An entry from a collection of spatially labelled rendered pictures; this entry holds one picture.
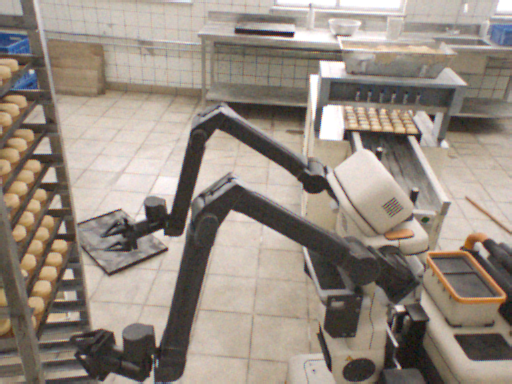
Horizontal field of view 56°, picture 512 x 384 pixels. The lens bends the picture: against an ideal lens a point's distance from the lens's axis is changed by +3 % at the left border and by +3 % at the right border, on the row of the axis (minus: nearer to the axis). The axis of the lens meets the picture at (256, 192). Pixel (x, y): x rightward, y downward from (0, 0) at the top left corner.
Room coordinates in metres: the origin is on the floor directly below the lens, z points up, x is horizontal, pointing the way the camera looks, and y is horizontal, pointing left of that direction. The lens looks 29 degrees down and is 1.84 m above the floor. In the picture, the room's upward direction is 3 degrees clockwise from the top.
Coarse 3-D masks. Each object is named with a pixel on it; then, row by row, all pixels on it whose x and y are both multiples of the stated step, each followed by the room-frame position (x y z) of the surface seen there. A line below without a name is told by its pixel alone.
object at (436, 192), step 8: (408, 136) 2.37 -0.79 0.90; (408, 144) 2.34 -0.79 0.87; (416, 144) 2.26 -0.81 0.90; (416, 152) 2.17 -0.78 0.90; (416, 160) 2.14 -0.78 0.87; (424, 160) 2.07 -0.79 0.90; (424, 168) 1.99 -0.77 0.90; (424, 176) 1.97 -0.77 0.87; (432, 176) 1.91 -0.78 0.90; (424, 184) 1.94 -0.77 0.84; (432, 184) 1.84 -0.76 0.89; (432, 192) 1.82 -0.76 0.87; (440, 192) 1.76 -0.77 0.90; (440, 200) 1.71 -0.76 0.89; (448, 200) 1.69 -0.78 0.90; (440, 208) 1.69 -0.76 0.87; (448, 208) 1.68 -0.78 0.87
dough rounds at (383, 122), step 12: (348, 108) 2.71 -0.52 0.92; (360, 108) 2.72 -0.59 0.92; (348, 120) 2.52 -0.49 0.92; (360, 120) 2.53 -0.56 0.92; (372, 120) 2.53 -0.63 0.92; (384, 120) 2.54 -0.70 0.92; (396, 120) 2.54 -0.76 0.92; (408, 120) 2.56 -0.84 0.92; (396, 132) 2.41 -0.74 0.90; (408, 132) 2.40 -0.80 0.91
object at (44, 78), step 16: (32, 0) 1.22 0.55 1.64; (32, 32) 1.21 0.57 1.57; (32, 48) 1.21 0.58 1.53; (48, 64) 1.23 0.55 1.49; (48, 80) 1.22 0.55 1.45; (48, 112) 1.21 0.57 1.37; (64, 160) 1.22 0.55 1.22; (64, 176) 1.21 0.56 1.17; (64, 224) 1.21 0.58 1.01; (80, 256) 1.22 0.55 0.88; (80, 272) 1.22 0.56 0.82
